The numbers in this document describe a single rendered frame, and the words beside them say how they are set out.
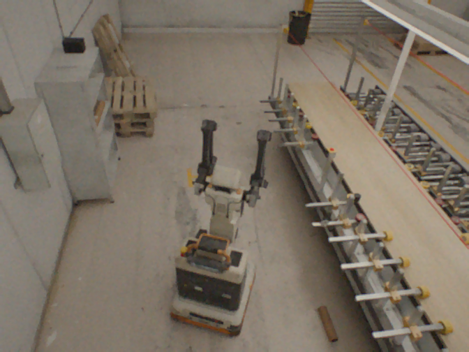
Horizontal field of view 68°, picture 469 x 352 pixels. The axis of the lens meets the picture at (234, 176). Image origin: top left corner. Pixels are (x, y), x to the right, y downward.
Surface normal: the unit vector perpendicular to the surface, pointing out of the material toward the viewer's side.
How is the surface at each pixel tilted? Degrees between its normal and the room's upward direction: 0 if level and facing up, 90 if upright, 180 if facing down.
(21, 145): 90
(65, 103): 90
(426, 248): 0
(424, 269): 0
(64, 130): 90
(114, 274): 0
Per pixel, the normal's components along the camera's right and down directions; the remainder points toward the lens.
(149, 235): 0.05, -0.77
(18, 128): 0.15, 0.63
